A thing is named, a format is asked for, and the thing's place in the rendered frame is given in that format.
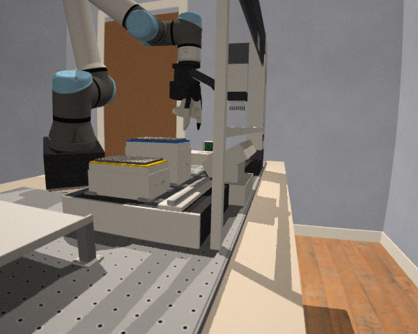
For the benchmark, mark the grey tip rack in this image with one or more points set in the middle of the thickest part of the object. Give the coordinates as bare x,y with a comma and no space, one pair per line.
129,177

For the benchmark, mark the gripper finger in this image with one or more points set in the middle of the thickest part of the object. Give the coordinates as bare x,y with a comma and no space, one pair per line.
196,112
185,112

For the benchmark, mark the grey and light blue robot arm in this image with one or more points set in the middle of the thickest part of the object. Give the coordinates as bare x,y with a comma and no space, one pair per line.
76,92

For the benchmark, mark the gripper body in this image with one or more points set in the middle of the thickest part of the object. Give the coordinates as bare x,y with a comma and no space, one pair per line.
182,81

